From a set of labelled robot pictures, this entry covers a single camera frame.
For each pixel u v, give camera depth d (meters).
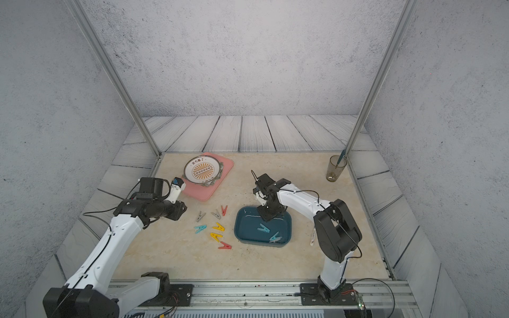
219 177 1.09
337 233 0.47
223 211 0.96
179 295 0.74
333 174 1.06
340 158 1.02
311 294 0.73
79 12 0.71
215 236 0.87
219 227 0.90
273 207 0.75
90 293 0.38
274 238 0.87
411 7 0.70
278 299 0.73
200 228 0.90
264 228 0.89
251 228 0.90
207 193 1.04
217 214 0.94
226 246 0.85
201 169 1.11
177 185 0.71
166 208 0.70
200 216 0.94
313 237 0.87
